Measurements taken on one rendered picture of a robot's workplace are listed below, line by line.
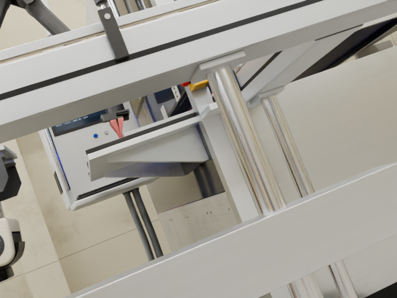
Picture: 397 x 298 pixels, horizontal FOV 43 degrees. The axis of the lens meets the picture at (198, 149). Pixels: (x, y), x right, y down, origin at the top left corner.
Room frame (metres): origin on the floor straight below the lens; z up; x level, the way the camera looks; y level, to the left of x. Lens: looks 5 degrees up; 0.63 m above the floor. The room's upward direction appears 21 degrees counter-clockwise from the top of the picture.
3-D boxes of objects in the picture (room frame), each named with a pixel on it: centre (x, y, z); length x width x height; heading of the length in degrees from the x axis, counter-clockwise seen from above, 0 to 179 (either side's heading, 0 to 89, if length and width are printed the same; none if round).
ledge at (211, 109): (1.65, -0.13, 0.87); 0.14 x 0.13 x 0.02; 104
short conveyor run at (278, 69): (1.41, -0.30, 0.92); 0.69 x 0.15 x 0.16; 14
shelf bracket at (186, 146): (1.77, 0.15, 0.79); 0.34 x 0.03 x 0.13; 104
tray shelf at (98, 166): (2.01, 0.20, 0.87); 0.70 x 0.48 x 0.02; 14
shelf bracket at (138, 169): (2.25, 0.27, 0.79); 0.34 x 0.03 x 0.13; 104
